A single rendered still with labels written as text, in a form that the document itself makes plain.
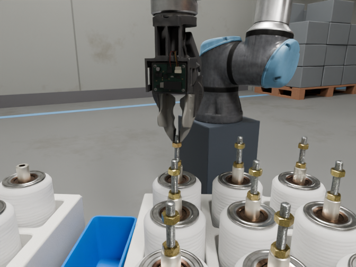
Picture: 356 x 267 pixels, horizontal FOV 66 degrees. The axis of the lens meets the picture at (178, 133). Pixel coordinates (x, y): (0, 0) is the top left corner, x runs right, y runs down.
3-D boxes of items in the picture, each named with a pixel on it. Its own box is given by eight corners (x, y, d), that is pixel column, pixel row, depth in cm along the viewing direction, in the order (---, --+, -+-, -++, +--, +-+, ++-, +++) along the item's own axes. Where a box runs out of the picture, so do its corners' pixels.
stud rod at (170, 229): (176, 265, 30) (176, 204, 28) (167, 267, 30) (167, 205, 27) (174, 258, 31) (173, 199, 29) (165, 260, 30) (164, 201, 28)
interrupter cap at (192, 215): (157, 201, 46) (157, 197, 46) (201, 205, 45) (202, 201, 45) (143, 227, 39) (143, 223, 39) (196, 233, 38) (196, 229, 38)
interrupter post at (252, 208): (256, 223, 40) (258, 203, 39) (241, 217, 41) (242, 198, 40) (261, 215, 42) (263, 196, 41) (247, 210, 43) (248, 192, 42)
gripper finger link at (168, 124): (150, 147, 47) (151, 94, 45) (160, 137, 53) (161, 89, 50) (167, 149, 47) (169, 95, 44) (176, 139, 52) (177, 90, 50)
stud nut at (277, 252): (292, 257, 29) (293, 251, 28) (277, 259, 28) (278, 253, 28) (282, 245, 31) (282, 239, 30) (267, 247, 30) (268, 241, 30)
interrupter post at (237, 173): (232, 184, 52) (233, 168, 51) (230, 179, 54) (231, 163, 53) (245, 185, 52) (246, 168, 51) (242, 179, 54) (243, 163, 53)
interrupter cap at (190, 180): (151, 178, 55) (150, 175, 54) (183, 170, 58) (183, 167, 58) (169, 194, 48) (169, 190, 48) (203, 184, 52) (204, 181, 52)
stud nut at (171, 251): (180, 255, 29) (180, 248, 29) (165, 258, 29) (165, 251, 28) (175, 243, 31) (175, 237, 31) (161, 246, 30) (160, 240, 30)
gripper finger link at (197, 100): (176, 116, 49) (175, 67, 47) (179, 114, 51) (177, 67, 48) (202, 117, 48) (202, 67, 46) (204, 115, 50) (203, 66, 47)
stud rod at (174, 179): (171, 203, 42) (171, 158, 40) (178, 204, 42) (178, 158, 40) (170, 207, 41) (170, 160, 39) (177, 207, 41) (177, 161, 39)
